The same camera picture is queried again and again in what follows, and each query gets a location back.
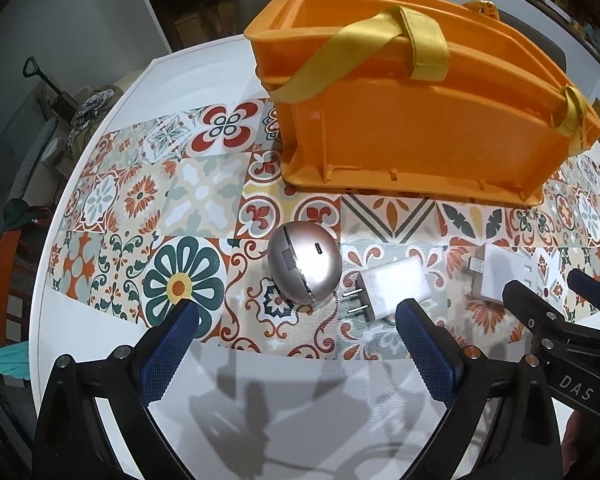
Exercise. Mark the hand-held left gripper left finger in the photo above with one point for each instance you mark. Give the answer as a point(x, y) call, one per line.
point(172, 355)

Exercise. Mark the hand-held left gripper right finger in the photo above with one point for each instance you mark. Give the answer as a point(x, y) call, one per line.
point(430, 355)

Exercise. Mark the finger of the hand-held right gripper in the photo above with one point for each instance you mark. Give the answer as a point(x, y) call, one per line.
point(527, 305)
point(595, 290)

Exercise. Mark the white USB power adapter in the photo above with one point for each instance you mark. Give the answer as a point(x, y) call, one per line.
point(500, 267)

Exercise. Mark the white wall charger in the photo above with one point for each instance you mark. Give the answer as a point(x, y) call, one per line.
point(395, 287)

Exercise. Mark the silver round speaker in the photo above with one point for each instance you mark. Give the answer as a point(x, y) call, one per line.
point(310, 260)

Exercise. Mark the orange plastic crate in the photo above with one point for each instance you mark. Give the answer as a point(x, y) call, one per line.
point(405, 135)

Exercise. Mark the patterned tile table runner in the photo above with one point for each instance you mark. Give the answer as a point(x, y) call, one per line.
point(180, 210)

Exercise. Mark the teal cloth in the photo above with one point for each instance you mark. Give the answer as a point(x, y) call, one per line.
point(5, 362)

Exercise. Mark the orange chair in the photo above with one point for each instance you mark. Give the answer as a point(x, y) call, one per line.
point(7, 285)

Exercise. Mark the pile of clothes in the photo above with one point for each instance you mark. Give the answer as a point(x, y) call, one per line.
point(90, 115)

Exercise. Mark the grey dining chair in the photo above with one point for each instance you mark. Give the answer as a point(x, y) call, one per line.
point(545, 40)
point(260, 0)

